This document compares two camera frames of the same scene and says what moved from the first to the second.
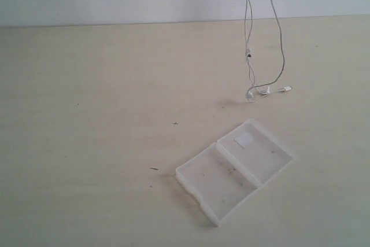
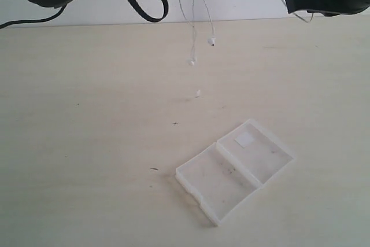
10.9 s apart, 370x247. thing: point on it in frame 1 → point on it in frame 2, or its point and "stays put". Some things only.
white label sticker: x=244 y=139 stays put
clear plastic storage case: x=222 y=177 stays put
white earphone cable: x=255 y=92 → x=211 y=40
